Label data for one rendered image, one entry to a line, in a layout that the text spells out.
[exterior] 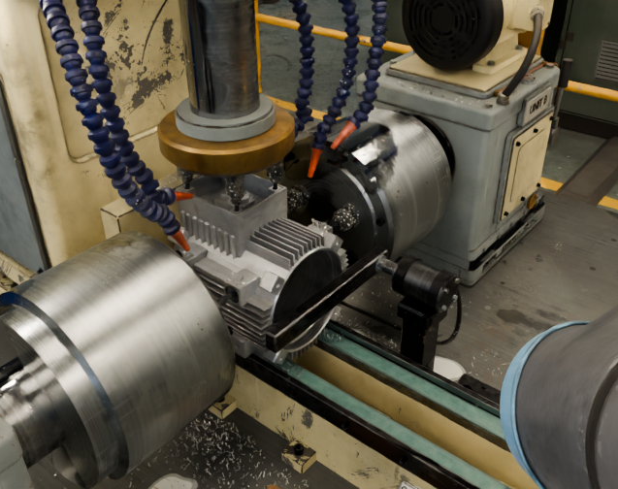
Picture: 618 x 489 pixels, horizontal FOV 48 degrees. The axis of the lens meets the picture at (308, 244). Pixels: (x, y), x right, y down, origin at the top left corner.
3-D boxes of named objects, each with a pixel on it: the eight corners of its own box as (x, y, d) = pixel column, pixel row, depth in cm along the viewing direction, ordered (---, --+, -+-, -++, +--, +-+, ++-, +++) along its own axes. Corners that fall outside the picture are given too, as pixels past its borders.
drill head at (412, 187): (239, 273, 119) (228, 139, 105) (375, 183, 145) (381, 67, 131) (356, 333, 105) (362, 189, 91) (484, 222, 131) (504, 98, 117)
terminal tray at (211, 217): (178, 233, 100) (173, 189, 96) (231, 204, 107) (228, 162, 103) (238, 263, 93) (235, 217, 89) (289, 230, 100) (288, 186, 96)
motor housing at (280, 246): (170, 328, 106) (153, 223, 95) (255, 272, 118) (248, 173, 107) (266, 388, 95) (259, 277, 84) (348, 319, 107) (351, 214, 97)
